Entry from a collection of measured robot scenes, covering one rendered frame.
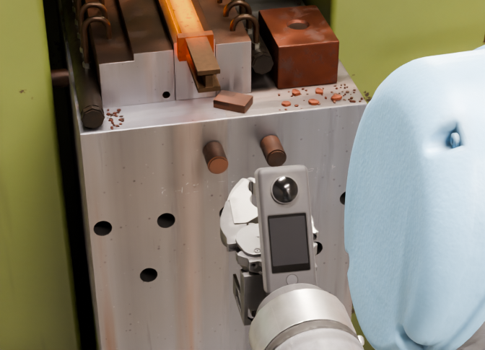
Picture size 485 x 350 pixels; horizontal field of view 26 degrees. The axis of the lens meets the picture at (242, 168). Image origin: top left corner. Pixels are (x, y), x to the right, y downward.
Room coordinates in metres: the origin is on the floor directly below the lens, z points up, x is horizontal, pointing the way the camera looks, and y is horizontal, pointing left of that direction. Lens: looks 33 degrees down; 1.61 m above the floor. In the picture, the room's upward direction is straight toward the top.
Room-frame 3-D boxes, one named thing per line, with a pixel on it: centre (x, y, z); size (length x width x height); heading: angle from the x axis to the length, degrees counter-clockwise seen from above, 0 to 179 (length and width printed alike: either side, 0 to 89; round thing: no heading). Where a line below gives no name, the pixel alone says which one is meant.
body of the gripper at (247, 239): (0.76, -0.04, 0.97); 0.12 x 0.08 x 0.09; 12
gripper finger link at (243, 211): (0.86, 0.00, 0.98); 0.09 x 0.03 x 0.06; 12
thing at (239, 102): (1.20, 0.01, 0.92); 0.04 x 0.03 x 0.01; 68
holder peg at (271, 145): (1.16, -0.04, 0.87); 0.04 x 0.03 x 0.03; 12
